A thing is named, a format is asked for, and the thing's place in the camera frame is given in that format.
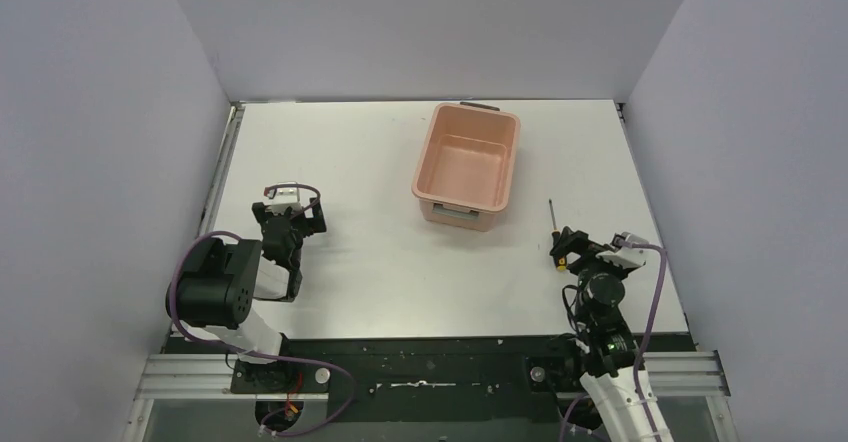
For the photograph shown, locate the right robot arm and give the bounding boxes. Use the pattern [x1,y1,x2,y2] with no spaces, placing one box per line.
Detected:
[549,227,673,441]

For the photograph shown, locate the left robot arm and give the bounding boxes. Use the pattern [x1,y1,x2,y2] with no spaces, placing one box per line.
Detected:
[165,196,327,365]

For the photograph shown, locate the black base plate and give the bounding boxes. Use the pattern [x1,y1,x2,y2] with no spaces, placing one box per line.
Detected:
[162,332,697,425]

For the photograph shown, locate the aluminium front rail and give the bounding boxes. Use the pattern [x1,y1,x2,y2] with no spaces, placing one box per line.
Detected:
[135,352,730,401]

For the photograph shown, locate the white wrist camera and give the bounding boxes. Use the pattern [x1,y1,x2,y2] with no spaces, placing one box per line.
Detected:
[265,187,302,214]
[596,232,648,270]

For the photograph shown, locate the black yellow screwdriver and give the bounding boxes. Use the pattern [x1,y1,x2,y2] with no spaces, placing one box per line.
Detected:
[548,199,567,272]

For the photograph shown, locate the aluminium side rail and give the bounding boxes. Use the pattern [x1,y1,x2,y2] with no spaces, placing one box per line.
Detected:
[197,102,245,235]

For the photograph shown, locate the pink plastic bin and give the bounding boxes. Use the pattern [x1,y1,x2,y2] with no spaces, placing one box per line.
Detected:
[411,101,521,232]

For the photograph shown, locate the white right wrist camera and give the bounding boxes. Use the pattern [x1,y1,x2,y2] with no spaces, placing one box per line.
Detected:
[596,232,648,270]

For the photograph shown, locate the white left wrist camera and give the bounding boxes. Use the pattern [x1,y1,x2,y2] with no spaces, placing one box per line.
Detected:
[265,187,302,214]

